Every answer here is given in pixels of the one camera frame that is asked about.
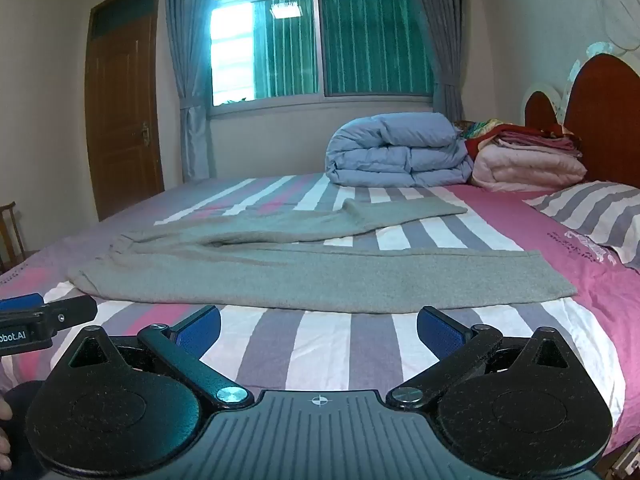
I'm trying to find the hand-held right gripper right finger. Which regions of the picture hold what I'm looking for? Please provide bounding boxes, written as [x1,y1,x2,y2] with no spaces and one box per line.
[387,305,576,409]

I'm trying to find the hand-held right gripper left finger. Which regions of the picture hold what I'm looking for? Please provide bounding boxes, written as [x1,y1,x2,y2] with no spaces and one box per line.
[67,305,256,409]

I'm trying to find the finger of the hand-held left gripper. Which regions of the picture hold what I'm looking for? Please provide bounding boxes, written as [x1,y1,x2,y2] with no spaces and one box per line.
[0,293,98,333]

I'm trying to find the grey pants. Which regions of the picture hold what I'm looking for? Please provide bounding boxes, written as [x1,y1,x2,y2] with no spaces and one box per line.
[67,197,579,315]

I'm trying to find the person's left hand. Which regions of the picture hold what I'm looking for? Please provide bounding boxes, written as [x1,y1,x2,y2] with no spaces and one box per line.
[0,394,14,469]

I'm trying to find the wooden chair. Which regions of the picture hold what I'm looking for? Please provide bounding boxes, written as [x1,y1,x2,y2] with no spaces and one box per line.
[0,201,27,274]

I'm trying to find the bed with striped sheet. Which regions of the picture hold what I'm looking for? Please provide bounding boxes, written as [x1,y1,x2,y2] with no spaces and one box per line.
[0,172,640,466]

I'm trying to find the folded pink blanket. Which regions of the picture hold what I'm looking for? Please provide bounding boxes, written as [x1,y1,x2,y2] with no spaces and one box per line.
[471,142,587,192]

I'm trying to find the folded light blue duvet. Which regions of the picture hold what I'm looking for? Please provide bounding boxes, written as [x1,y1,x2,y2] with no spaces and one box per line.
[325,112,476,189]

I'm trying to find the striped pillow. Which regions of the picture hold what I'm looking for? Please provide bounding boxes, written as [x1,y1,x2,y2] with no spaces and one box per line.
[522,181,640,274]

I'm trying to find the brown wooden door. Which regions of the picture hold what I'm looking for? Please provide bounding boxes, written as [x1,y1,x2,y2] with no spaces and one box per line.
[84,0,167,222]

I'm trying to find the stack of folded cloths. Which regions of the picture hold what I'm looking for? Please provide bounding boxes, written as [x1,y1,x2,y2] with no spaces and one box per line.
[455,119,583,159]

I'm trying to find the grey-blue curtain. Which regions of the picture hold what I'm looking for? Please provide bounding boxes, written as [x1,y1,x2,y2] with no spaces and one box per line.
[407,0,477,124]
[165,0,224,182]

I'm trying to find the red wooden headboard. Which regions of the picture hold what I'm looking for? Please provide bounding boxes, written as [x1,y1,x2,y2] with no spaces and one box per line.
[522,52,640,191]

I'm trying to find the window with green glass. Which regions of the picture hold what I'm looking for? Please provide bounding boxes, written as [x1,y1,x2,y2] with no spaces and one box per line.
[210,0,437,109]

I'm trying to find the white wall cable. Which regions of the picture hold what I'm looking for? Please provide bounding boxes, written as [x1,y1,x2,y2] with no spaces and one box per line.
[589,0,640,57]

